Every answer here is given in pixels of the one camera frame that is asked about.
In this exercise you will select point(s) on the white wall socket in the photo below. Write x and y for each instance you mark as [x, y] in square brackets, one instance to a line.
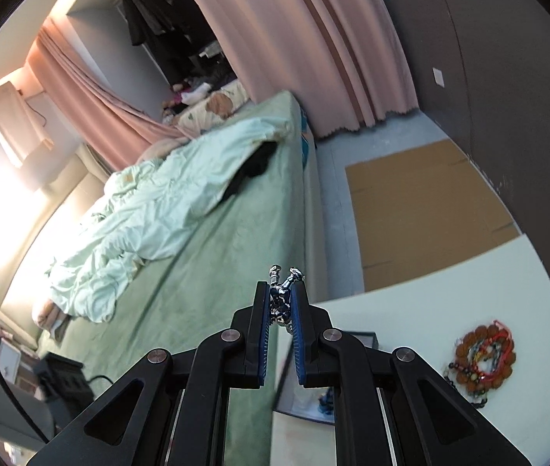
[439, 77]

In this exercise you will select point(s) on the pink cloth cover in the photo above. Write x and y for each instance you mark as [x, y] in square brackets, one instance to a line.
[13, 121]

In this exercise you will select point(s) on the white socks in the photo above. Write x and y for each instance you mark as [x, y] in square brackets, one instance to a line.
[197, 93]

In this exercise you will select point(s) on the brown cardboard sheet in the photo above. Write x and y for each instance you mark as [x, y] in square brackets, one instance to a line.
[425, 213]

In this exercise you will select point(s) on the printed cream pillow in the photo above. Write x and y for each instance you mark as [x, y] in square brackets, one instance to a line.
[192, 116]

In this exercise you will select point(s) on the black garment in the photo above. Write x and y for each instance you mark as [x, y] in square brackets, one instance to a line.
[255, 162]

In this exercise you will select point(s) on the wide pink curtain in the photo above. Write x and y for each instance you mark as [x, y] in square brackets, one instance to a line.
[304, 34]

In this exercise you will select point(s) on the draped pink curtain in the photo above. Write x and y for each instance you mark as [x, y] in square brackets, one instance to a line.
[76, 87]

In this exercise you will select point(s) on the bed with green sheet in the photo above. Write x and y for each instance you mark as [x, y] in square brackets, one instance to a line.
[236, 252]

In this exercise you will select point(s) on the grey chair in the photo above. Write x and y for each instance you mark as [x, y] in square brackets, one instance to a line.
[8, 407]

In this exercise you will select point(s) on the beige headboard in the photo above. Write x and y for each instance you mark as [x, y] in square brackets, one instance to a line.
[27, 252]

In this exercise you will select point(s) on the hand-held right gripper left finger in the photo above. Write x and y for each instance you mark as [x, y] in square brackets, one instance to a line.
[264, 344]

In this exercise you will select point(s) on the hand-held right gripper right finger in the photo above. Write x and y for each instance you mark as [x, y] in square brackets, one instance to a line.
[298, 344]

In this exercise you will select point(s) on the pink pillow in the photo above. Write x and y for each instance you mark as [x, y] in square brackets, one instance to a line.
[49, 318]

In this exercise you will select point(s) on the hanging dark clothes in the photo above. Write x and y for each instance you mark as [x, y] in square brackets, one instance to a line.
[144, 14]

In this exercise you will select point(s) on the black jewelry box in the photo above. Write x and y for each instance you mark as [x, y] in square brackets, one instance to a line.
[304, 403]

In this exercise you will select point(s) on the light green duvet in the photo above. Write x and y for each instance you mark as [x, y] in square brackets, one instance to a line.
[158, 213]

